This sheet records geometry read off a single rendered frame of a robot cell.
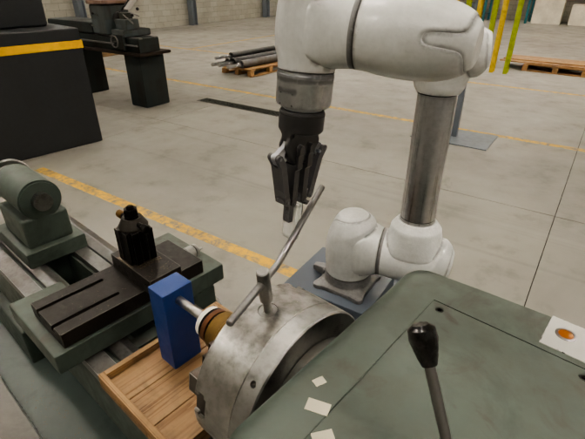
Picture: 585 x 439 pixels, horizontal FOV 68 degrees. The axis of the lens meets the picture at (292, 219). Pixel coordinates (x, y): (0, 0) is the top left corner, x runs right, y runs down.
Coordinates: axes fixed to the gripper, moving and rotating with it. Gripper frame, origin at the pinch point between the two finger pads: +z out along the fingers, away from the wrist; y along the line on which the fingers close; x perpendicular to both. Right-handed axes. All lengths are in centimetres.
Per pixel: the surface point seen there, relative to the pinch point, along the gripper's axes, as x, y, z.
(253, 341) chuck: 8.1, 16.5, 13.3
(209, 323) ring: -10.5, 10.7, 24.6
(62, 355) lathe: -45, 28, 46
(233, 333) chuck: 4.1, 17.2, 13.8
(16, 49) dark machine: -460, -105, 26
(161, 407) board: -17, 19, 48
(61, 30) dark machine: -460, -151, 9
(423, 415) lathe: 35.3, 13.8, 8.9
